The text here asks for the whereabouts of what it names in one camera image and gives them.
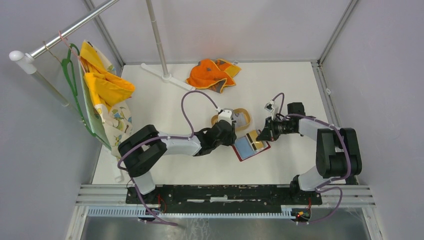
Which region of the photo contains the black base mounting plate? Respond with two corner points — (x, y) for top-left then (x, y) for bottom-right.
(125, 184), (323, 214)

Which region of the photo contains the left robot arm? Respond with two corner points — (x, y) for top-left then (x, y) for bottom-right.
(118, 120), (237, 204)

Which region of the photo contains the silver VIP card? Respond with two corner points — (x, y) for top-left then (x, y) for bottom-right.
(233, 112), (249, 128)

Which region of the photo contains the red leather card holder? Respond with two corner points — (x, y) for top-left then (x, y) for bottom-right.
(232, 130), (271, 162)

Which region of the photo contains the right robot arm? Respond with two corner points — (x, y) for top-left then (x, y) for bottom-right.
(256, 100), (363, 204)

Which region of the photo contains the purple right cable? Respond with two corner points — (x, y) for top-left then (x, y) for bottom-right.
(271, 92), (353, 225)

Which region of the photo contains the white rack stand base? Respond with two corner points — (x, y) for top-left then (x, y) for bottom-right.
(140, 63), (195, 92)

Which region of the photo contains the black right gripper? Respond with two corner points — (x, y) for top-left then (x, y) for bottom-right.
(256, 115), (295, 142)

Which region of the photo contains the vertical metal pole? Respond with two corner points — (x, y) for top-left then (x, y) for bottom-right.
(145, 0), (170, 75)

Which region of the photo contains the yellow patterned hanging cloth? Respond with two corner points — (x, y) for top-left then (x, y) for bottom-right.
(79, 40), (136, 158)

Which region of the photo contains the metal hanging rail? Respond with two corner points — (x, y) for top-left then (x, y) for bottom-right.
(8, 0), (119, 75)

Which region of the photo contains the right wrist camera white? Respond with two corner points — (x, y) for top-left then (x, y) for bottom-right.
(264, 100), (275, 118)

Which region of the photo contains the green clothes hanger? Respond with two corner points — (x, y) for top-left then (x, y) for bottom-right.
(60, 43), (111, 150)

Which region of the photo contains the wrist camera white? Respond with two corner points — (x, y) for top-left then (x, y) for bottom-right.
(264, 100), (275, 118)
(217, 108), (234, 125)

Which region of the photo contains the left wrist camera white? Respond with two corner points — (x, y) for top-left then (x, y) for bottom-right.
(217, 108), (234, 125)

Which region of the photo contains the orange yellow cloth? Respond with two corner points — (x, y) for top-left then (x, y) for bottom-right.
(186, 58), (242, 94)

